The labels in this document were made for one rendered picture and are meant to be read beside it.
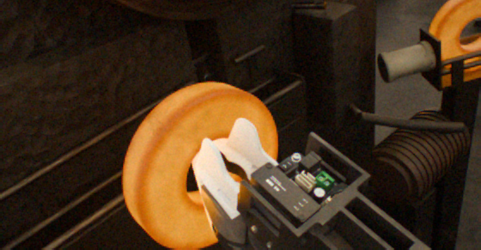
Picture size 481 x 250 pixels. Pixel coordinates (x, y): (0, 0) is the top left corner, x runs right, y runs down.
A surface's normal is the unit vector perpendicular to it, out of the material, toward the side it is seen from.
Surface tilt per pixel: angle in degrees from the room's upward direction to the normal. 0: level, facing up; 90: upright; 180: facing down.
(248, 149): 87
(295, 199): 16
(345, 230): 90
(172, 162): 89
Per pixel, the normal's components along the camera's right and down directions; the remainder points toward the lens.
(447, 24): 0.09, 0.51
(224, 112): 0.63, 0.30
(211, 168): -0.79, 0.41
